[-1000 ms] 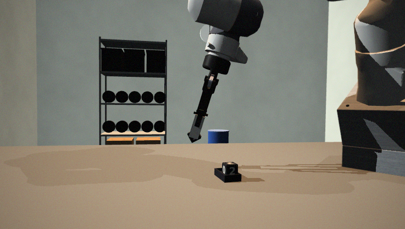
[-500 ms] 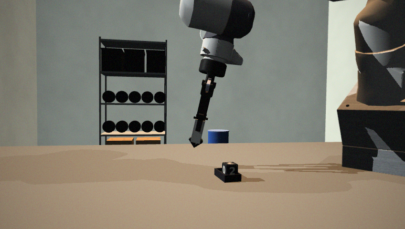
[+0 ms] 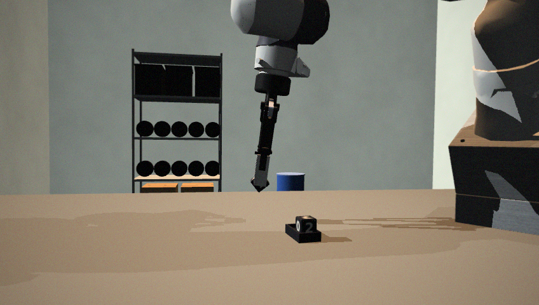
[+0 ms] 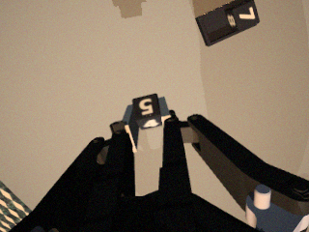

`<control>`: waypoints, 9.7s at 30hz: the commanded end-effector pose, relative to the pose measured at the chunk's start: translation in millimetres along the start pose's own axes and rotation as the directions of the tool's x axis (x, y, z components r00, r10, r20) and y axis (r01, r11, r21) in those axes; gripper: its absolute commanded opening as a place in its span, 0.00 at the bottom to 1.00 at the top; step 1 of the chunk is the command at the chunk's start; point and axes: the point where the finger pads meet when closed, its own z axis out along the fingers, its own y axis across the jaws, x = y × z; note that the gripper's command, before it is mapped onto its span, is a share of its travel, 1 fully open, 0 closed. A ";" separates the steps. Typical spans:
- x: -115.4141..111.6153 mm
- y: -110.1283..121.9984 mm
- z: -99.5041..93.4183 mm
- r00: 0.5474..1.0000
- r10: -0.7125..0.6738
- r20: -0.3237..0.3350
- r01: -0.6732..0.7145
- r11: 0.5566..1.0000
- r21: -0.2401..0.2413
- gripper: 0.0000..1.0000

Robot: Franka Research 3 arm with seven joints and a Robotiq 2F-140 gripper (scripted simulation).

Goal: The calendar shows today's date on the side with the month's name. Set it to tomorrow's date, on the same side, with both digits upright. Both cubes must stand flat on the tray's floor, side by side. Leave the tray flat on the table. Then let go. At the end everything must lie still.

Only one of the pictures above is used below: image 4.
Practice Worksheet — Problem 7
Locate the black calendar tray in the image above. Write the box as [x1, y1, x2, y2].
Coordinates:
[195, 0, 248, 46]

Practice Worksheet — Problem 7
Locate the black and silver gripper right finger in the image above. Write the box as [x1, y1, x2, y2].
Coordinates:
[154, 97, 309, 232]

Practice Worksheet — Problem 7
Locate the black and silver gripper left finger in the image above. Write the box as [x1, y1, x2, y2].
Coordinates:
[9, 104, 139, 232]

